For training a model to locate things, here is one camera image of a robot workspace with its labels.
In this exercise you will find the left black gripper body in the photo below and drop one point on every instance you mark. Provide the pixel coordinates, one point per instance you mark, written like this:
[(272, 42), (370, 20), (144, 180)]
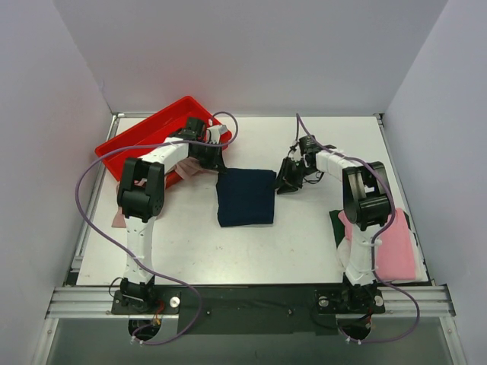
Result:
[(210, 160)]

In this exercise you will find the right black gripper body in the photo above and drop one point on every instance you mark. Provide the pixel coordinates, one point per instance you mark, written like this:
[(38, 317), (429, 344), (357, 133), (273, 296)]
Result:
[(289, 172)]

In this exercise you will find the dusty pink t shirt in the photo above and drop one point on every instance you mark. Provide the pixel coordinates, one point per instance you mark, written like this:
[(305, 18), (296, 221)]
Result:
[(183, 170)]

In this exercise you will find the navy blue t shirt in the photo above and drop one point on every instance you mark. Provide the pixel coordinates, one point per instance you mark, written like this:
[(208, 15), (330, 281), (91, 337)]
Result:
[(245, 197)]

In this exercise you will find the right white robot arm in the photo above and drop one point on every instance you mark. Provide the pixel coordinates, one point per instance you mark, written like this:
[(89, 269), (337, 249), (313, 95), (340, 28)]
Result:
[(366, 199)]

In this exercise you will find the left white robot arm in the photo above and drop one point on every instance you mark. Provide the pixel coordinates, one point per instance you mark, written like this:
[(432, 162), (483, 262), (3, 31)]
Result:
[(141, 196)]

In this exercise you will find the dark green folded t shirt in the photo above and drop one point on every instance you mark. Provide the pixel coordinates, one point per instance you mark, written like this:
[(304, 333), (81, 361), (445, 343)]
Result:
[(337, 226)]

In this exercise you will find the red plastic bin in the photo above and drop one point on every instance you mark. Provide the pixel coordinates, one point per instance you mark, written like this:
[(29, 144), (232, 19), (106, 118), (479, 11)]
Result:
[(153, 130)]

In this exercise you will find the white folded t shirt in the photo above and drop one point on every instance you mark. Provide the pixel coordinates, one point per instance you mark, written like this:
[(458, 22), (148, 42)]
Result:
[(402, 265)]

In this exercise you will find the bright pink folded t shirt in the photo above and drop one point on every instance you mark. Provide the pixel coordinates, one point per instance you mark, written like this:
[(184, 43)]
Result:
[(395, 247)]

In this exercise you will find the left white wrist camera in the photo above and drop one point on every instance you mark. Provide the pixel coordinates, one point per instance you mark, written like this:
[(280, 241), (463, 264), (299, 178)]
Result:
[(214, 132)]

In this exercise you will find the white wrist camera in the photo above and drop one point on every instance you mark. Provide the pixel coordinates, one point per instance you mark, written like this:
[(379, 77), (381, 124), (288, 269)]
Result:
[(304, 145), (214, 132)]

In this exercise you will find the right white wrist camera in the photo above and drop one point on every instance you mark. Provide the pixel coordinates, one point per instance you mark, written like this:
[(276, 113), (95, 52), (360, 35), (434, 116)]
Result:
[(304, 145)]

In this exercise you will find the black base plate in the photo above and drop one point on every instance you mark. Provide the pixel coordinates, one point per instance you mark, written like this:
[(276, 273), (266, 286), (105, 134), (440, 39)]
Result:
[(257, 309)]

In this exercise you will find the aluminium front rail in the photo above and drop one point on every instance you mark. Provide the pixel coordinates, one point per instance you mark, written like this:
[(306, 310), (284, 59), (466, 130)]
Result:
[(96, 303)]

